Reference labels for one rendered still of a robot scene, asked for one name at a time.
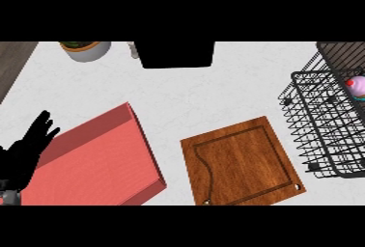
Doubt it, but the red flat box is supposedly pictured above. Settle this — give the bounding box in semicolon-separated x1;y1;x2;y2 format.
19;101;168;206

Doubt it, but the dark wooden panel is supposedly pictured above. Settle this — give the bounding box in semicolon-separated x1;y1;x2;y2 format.
0;41;40;104

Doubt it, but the pink frosted cupcake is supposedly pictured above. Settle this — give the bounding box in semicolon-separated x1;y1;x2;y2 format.
344;75;365;102

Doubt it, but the brown wooden cutting board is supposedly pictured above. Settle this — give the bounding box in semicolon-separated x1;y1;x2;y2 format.
180;116;307;206

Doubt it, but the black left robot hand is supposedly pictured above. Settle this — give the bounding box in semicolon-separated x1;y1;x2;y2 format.
0;110;62;191

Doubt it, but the black wire tiered basket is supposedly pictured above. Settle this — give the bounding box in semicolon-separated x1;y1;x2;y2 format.
278;41;365;179

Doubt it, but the black appliance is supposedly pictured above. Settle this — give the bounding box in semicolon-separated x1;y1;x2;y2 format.
133;41;217;69

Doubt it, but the white pot with plant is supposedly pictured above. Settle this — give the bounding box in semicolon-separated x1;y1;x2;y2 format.
59;41;112;63

